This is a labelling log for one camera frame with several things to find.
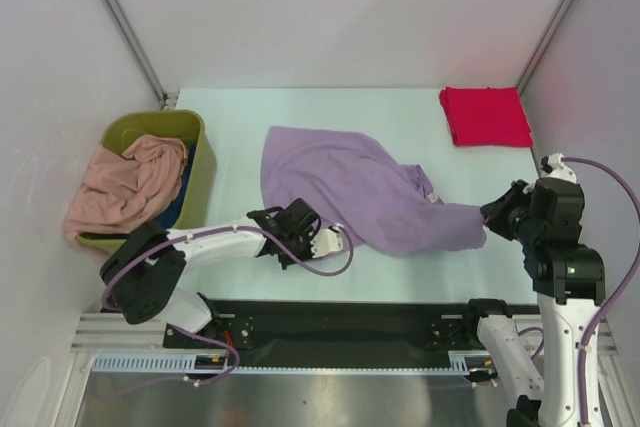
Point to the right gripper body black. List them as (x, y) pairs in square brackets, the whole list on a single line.
[(510, 217)]

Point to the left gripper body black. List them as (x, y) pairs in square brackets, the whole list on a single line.
[(300, 243)]

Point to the purple t shirt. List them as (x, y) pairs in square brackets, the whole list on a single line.
[(350, 179)]

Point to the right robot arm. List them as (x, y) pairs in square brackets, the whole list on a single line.
[(568, 280)]

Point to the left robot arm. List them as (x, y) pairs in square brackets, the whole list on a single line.
[(142, 276)]

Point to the folded red t shirt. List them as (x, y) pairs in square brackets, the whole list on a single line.
[(486, 117)]

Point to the blue t shirt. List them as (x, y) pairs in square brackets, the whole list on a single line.
[(170, 215)]

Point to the pink t shirt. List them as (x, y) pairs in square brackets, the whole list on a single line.
[(120, 192)]

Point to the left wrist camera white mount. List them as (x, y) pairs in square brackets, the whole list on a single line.
[(327, 241)]

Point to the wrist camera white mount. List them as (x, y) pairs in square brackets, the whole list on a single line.
[(554, 166), (327, 241)]

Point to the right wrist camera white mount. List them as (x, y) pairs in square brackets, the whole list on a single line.
[(554, 166)]

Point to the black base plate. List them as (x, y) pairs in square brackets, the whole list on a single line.
[(329, 335)]

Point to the white slotted cable duct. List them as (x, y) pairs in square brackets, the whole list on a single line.
[(192, 364)]

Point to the right corner aluminium post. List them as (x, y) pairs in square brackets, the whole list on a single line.
[(550, 31)]

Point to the corner aluminium post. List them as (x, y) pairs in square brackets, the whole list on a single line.
[(550, 31), (133, 44)]

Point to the left corner aluminium post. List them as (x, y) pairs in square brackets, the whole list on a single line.
[(133, 44)]

